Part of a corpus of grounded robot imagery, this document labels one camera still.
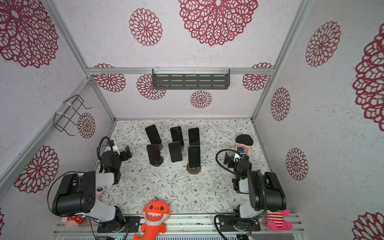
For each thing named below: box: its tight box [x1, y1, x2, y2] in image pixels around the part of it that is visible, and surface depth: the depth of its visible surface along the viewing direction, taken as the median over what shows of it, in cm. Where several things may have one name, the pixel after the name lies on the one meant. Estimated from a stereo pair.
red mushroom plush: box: [65, 216, 84, 228], surface depth 72 cm
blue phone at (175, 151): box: [168, 141, 183, 163], surface depth 90 cm
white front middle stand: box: [171, 161, 183, 171], surface depth 96 cm
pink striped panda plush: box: [266, 209, 293, 231], surface depth 70 cm
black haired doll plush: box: [232, 134, 255, 155], surface depth 99 cm
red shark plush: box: [134, 197, 171, 240], surface depth 71 cm
